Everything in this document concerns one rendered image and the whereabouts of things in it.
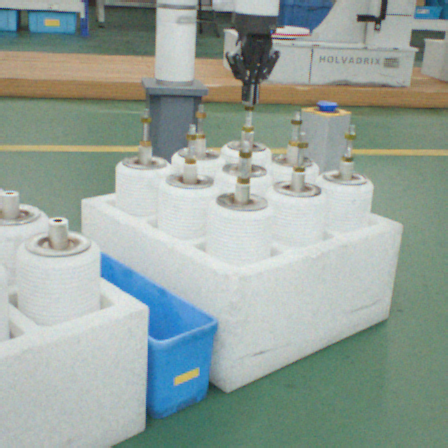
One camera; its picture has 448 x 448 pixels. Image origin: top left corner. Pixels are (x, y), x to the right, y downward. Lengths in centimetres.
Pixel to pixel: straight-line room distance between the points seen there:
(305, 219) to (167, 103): 68
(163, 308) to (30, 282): 28
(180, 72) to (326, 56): 175
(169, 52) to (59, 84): 148
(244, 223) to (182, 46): 76
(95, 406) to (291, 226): 40
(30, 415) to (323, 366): 48
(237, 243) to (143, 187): 23
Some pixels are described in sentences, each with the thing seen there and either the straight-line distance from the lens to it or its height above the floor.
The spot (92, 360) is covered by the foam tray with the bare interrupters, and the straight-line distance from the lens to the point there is 82.
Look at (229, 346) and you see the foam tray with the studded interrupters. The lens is 97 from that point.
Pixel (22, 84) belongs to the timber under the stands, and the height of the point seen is 5.
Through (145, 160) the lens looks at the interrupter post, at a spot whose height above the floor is 26.
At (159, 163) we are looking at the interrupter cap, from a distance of 116.
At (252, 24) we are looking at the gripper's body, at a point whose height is 48.
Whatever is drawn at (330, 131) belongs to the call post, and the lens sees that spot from 137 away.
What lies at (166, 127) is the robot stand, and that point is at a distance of 165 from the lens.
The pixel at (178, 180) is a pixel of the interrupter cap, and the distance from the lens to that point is 108.
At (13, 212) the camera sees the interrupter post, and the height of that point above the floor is 26.
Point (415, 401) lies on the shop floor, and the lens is 106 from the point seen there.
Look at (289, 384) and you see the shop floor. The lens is 104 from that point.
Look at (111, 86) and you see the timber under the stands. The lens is 308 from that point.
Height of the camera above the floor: 56
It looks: 20 degrees down
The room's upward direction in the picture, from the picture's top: 4 degrees clockwise
